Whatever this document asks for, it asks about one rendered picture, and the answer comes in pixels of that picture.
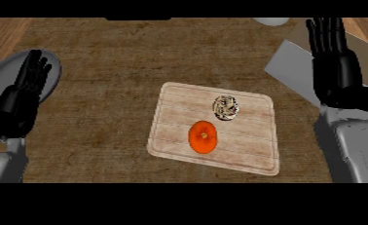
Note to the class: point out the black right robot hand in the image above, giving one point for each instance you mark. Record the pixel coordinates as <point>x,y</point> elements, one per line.
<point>337,79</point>

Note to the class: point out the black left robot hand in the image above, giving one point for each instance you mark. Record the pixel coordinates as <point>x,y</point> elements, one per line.
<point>19,105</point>

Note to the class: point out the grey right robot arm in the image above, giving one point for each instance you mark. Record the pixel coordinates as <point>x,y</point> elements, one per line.
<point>348,147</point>

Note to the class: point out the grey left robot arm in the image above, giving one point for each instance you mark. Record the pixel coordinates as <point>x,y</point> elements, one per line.
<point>10,160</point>

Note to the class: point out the pale wooden cutting board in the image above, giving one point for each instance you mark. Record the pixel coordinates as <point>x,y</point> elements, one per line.
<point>248,138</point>

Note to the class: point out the orange squash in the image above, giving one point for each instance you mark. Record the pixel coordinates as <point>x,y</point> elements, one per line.
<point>202,137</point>

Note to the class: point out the grey round plate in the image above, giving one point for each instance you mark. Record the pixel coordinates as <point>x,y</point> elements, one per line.
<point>50,73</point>

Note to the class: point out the pale grey round object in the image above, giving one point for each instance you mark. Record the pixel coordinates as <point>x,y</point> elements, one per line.
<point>270,21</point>

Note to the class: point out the brown and white mottled vegetable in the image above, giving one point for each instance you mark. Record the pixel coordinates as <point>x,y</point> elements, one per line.
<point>224,107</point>

